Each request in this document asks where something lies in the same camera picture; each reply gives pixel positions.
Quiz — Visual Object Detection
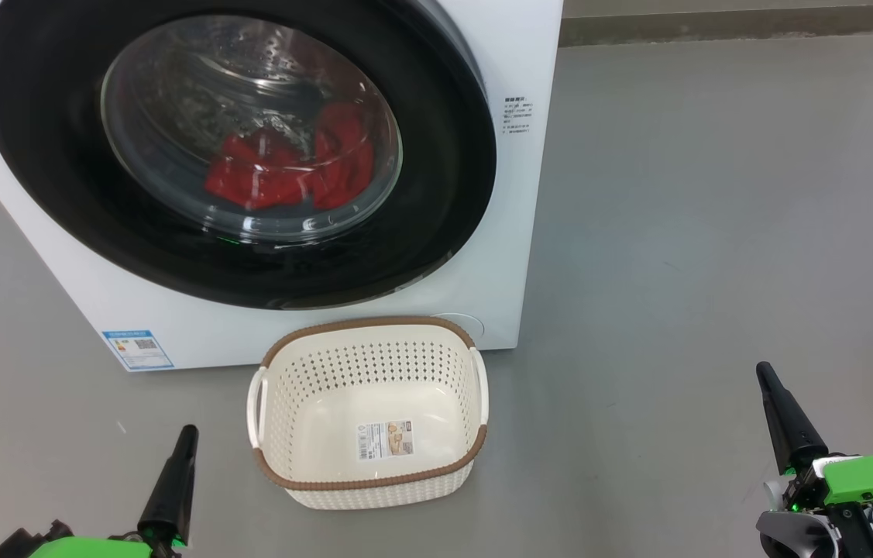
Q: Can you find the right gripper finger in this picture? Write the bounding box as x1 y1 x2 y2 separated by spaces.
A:
755 361 830 474

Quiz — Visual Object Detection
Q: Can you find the cream perforated basket brown rim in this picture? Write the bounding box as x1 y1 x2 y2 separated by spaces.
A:
247 316 490 511

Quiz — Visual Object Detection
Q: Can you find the round white filter cover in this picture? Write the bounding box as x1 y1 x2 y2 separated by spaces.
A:
428 312 486 343

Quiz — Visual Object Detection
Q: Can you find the round black glass washer door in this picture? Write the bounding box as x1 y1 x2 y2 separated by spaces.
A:
0 0 498 312

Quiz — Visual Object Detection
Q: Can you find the paper product label with barcode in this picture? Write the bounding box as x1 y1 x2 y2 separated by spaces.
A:
356 419 416 463

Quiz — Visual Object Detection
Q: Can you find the white front-load washing machine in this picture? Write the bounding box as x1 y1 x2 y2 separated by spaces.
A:
0 0 565 374

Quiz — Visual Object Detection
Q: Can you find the blue energy label sticker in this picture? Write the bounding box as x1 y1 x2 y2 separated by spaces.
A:
101 330 174 372

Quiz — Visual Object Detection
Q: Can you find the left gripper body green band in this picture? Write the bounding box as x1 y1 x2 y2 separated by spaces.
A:
29 535 155 558

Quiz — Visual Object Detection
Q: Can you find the red garment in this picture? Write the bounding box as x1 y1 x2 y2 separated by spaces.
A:
311 101 376 211
204 128 314 212

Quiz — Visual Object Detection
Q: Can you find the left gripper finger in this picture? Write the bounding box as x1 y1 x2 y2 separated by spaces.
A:
137 424 200 548

